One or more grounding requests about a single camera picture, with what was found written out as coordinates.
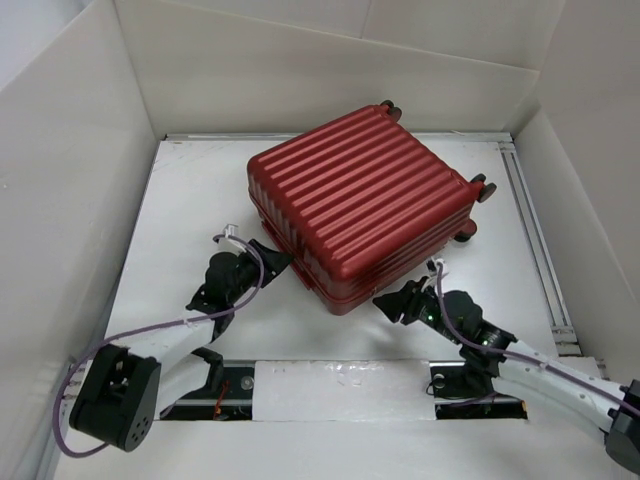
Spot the purple cable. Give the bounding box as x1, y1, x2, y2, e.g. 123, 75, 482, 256
429, 259, 640, 416
52, 234, 266, 459

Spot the red hard-shell suitcase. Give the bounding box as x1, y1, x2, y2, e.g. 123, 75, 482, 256
247, 100, 496, 316

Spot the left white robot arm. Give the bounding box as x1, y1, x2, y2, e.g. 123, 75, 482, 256
69, 234, 293, 452

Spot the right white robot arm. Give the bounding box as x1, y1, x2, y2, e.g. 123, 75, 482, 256
373, 281, 639, 474

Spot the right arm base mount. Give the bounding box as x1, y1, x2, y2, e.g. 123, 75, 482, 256
425, 361, 528, 420

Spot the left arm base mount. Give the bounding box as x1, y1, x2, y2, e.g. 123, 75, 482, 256
159, 362, 255, 422

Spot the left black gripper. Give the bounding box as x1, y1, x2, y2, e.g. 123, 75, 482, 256
226, 240, 291, 305

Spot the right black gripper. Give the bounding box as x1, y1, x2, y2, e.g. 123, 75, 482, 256
371, 275, 463, 345

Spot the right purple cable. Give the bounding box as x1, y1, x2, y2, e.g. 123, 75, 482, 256
429, 259, 640, 416

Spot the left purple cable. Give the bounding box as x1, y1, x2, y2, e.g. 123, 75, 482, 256
52, 234, 266, 459

